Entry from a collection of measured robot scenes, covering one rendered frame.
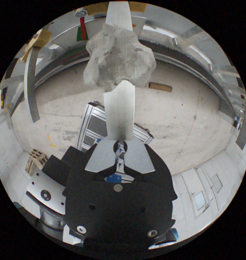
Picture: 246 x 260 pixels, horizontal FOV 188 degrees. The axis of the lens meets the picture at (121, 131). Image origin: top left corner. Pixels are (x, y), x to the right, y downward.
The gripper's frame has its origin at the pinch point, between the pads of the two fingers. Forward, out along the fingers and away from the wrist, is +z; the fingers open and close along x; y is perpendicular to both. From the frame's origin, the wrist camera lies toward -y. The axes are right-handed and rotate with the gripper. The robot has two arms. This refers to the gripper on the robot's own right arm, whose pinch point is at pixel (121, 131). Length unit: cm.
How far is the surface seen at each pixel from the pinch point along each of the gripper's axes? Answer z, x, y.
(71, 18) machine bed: 9, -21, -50
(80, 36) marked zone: 7.9, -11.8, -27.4
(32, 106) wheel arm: -0.2, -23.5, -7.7
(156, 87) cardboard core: 75, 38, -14
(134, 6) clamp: -1.0, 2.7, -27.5
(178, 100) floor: 83, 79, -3
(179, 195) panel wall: -3, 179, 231
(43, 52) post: 5.7, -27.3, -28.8
